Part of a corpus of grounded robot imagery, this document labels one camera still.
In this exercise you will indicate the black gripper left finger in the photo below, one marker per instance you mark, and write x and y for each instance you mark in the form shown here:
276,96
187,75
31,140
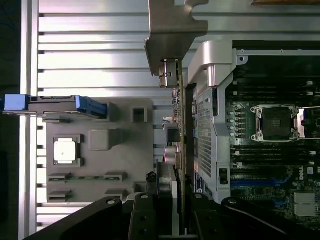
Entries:
145,212

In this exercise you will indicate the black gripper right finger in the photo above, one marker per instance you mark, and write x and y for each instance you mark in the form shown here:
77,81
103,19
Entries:
207,220

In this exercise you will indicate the grey parts rack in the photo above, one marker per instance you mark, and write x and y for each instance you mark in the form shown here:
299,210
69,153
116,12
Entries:
125,155

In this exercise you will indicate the green RAM stick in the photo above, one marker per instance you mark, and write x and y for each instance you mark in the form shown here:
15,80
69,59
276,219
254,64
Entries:
85,178

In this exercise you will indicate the open black PC case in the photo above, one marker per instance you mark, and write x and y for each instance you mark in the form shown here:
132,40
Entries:
212,150

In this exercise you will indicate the green motherboard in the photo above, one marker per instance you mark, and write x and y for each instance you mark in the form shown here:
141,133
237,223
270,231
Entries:
262,162

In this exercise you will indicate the chipset heat sink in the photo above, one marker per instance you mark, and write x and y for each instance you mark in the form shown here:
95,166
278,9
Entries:
305,203

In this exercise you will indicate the silver CPU chip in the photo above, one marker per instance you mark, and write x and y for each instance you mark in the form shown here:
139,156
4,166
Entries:
65,152

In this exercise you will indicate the CPU socket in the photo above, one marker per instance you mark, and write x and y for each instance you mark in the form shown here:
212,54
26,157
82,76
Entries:
275,123

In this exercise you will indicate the hard disk in blue carrier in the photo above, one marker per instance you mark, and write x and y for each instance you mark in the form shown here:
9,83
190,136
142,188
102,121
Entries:
55,106

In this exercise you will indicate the metal socket cover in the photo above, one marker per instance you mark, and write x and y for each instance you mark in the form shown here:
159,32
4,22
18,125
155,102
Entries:
311,122

